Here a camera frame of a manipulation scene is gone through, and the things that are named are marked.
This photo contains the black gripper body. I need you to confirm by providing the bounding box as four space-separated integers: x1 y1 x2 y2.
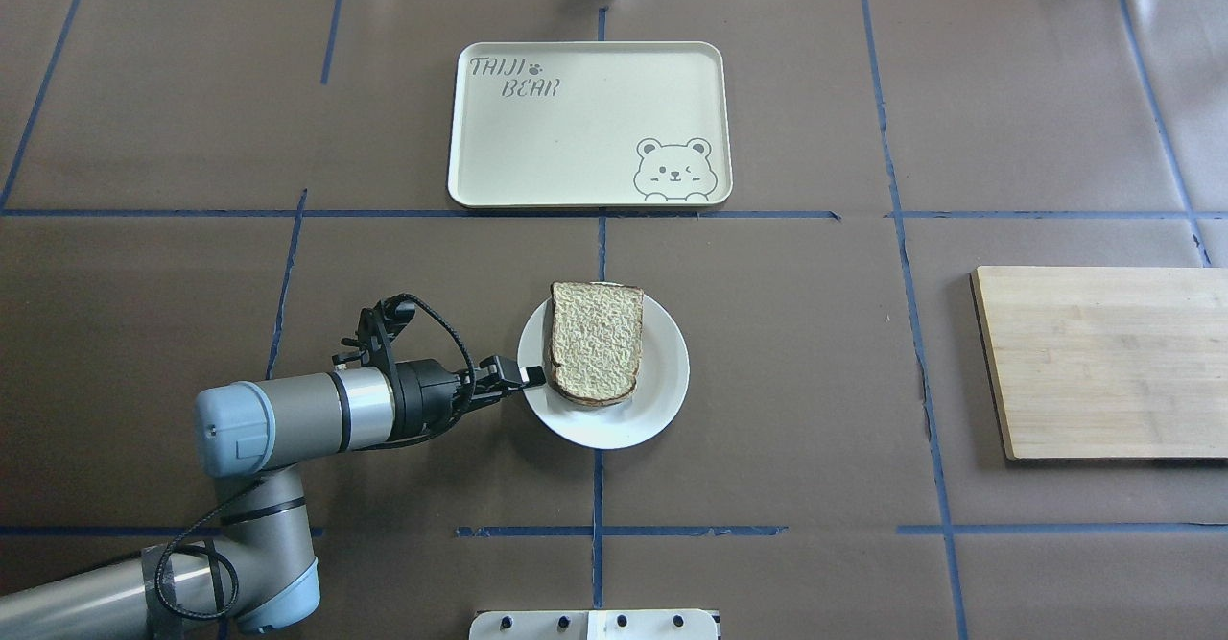
391 356 526 436

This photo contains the bread slice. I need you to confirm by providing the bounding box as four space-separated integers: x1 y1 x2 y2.
546 281 645 407

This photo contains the white round plate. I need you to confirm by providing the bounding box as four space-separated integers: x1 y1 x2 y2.
517 281 693 450

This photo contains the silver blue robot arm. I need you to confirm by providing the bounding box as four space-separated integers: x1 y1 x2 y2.
2 356 546 639

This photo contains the cream bear tray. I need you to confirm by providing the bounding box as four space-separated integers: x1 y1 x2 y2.
447 41 734 210

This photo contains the wooden cutting board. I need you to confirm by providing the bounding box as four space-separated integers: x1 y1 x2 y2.
970 267 1227 461

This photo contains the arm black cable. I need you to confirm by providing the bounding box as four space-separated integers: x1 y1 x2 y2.
154 294 479 622

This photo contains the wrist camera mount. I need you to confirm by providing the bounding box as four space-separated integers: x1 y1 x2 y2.
332 294 418 376

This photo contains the white pedestal column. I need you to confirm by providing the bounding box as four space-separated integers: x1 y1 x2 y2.
468 608 722 639

